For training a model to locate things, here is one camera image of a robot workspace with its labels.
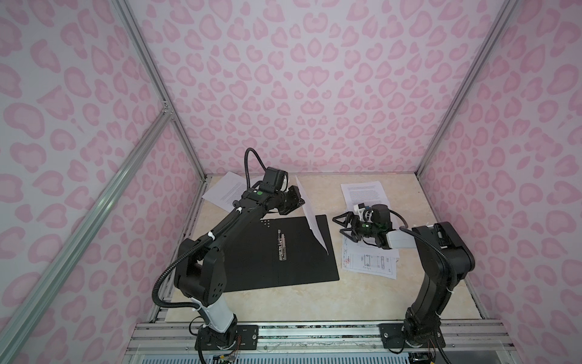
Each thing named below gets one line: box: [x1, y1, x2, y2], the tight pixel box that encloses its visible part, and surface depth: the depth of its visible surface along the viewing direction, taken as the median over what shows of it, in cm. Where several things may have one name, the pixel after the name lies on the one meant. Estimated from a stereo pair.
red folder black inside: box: [223, 214, 341, 293], surface depth 90 cm
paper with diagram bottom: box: [341, 236, 400, 280], surface depth 92 cm
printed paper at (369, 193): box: [340, 180, 391, 214], surface depth 113 cm
